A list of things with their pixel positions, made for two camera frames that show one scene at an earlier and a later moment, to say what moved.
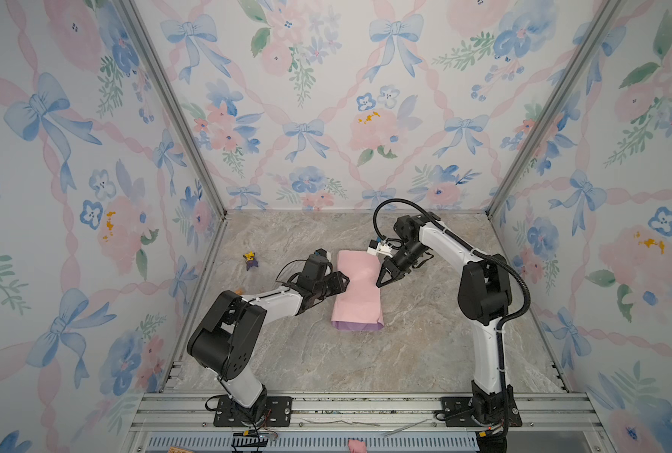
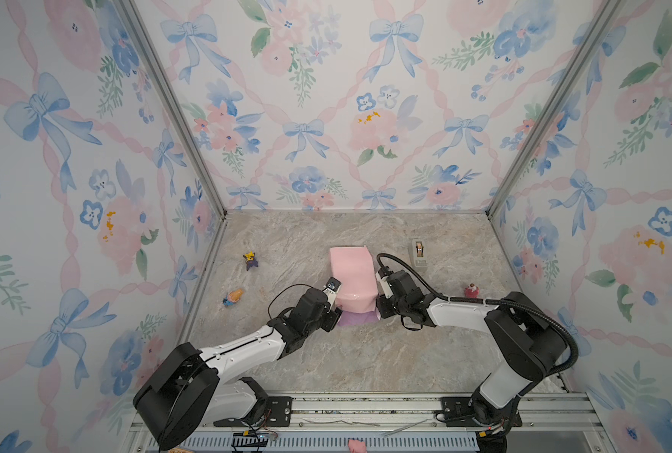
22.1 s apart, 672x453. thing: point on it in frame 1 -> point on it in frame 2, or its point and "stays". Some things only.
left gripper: x=339 y=286 -> x=332 y=319
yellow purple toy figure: x=250 y=260 stays
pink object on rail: x=357 y=446 stays
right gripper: x=391 y=270 -> x=380 y=303
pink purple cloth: x=358 y=308 stays
